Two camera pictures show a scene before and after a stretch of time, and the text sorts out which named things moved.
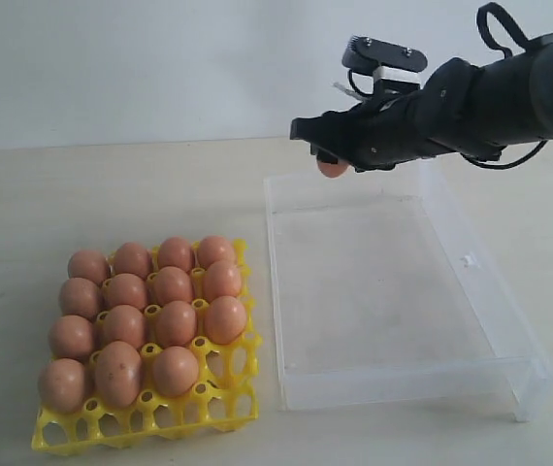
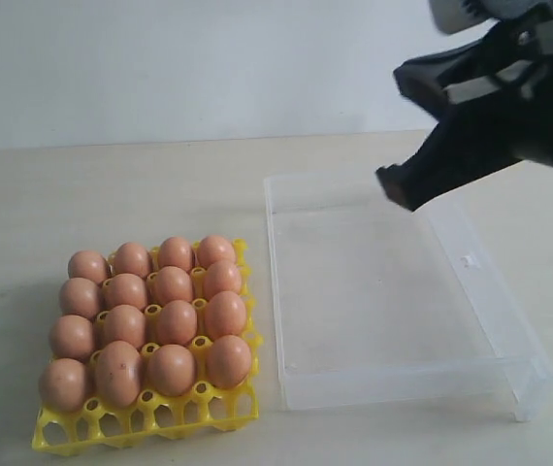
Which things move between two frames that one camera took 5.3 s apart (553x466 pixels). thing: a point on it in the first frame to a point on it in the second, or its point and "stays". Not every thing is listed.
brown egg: (81, 297) stays
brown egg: (176, 370) stays
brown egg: (333, 170) to (229, 361)
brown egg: (172, 283) stays
